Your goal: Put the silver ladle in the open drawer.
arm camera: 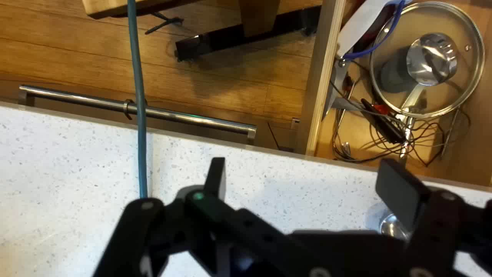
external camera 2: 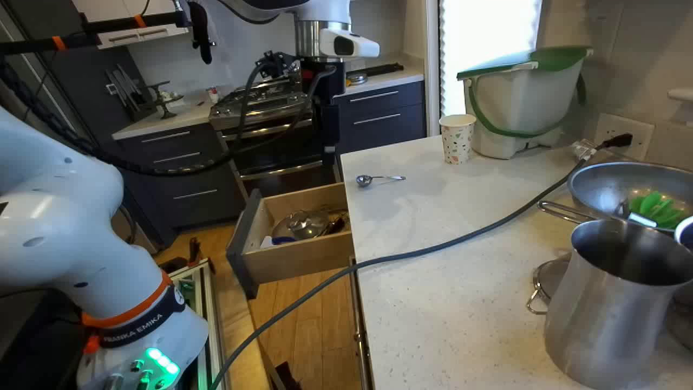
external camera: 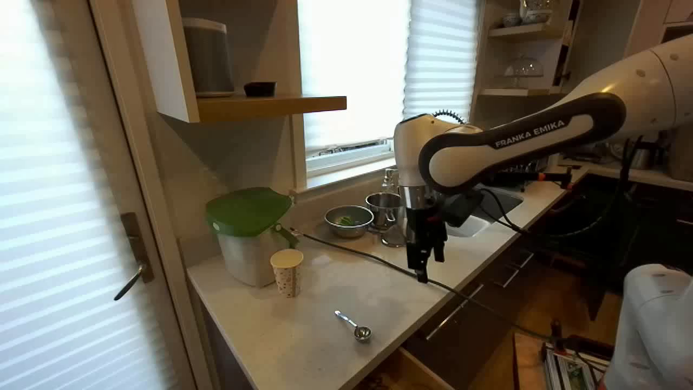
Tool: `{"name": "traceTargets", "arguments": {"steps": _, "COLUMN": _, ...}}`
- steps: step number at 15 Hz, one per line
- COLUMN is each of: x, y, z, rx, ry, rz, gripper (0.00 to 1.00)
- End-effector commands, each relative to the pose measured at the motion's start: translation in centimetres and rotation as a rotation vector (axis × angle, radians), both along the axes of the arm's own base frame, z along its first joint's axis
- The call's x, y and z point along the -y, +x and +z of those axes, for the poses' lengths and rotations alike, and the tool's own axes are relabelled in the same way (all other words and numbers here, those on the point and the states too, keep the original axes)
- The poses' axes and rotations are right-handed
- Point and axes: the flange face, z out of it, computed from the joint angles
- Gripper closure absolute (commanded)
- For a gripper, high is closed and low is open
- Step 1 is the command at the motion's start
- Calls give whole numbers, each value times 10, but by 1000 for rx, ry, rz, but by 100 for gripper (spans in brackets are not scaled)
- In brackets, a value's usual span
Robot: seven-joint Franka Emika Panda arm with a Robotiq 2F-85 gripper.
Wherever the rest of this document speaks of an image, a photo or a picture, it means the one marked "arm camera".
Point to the silver ladle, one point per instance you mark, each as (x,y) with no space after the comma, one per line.
(394,226)

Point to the black stand foot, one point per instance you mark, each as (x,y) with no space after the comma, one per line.
(231,39)

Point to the glass pot lid steel rim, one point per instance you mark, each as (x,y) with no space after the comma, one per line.
(462,86)

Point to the open wooden drawer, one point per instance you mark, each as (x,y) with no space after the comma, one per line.
(328,77)

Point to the shiny metal scoop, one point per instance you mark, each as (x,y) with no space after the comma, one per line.
(431,59)

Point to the white flat sheet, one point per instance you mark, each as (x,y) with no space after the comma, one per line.
(359,23)

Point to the wooden furniture leg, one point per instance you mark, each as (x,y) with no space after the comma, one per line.
(259,16)

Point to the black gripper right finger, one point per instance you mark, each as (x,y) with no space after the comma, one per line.
(402,193)

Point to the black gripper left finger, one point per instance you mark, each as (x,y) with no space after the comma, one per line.
(216,179)

